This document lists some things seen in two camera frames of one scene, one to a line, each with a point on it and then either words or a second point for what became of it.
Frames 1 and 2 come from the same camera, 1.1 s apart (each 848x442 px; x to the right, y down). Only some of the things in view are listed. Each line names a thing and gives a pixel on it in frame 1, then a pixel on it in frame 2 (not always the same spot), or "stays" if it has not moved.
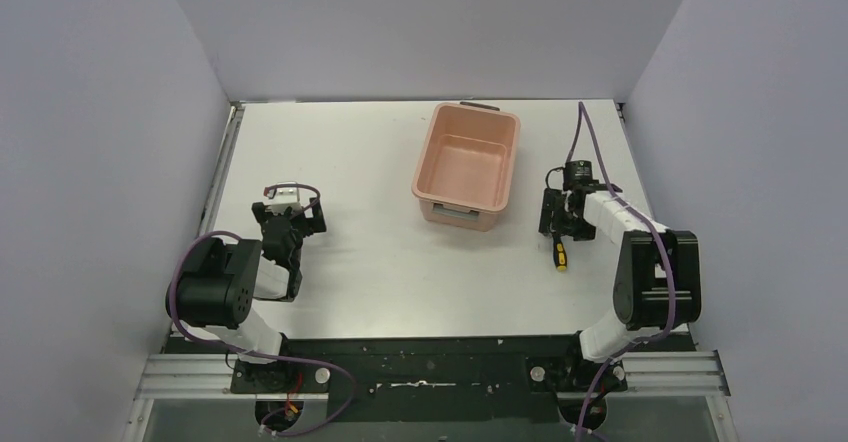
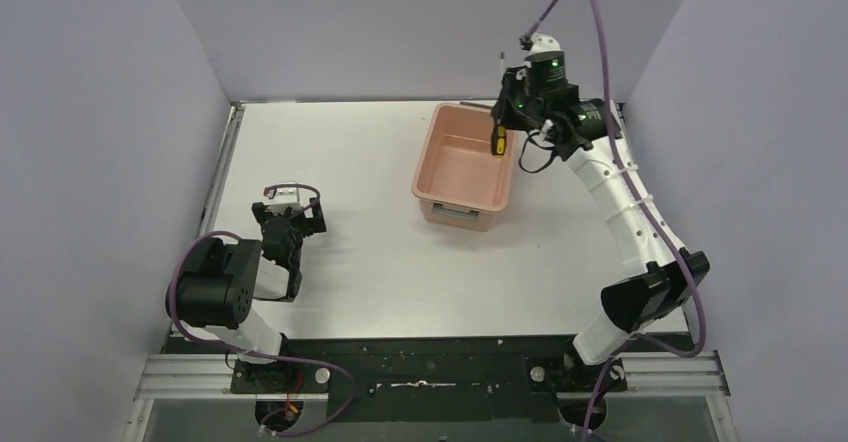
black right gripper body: x=549 y=211 to x=504 y=108
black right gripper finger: x=547 y=217 to x=503 y=107
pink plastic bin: x=465 y=165 stays
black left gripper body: x=287 y=220 stays
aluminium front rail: x=680 y=376 stays
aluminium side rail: x=206 y=220 stays
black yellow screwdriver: x=559 y=254 to x=499 y=131
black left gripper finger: x=319 y=221 stays
